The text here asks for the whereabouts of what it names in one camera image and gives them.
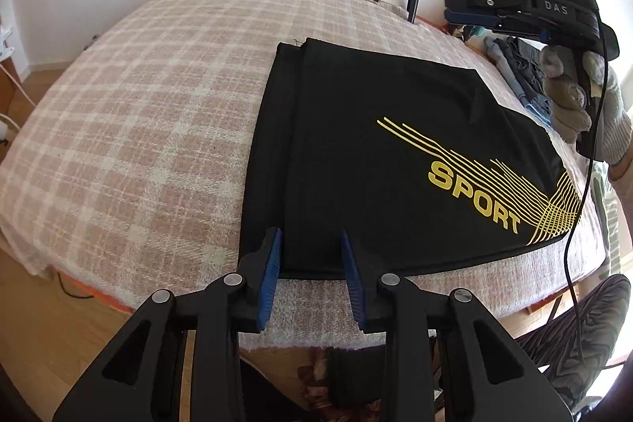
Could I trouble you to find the white cable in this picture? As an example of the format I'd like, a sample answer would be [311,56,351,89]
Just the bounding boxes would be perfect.
[0,56,36,142]

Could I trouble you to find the person's patterned shirt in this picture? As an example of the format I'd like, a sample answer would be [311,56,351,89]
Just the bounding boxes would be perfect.
[592,157,633,277]

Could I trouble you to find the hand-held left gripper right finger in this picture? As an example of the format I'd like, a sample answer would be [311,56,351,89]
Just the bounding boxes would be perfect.
[340,228,585,422]

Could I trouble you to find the person's patterned trouser leg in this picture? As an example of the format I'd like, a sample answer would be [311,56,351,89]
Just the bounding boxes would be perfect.
[514,273,633,408]

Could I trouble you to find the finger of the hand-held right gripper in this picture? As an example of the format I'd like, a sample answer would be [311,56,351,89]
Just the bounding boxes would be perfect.
[443,9,549,42]
[443,0,535,11]

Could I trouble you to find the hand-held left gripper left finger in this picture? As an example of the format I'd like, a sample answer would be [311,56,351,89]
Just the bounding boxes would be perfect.
[52,227,284,422]

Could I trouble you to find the pile of grey clothes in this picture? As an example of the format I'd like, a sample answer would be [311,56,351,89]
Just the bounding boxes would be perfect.
[483,34,555,127]

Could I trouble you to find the person's right hand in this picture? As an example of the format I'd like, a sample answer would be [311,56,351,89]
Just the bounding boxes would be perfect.
[538,43,633,167]

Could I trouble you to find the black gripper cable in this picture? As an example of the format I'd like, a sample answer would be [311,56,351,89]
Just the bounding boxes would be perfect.
[564,0,610,371]

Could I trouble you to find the pink plaid blanket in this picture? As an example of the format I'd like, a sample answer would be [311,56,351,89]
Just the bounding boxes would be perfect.
[0,0,610,350]

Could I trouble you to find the black pants with yellow print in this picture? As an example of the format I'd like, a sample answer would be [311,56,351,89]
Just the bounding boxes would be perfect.
[241,37,583,280]

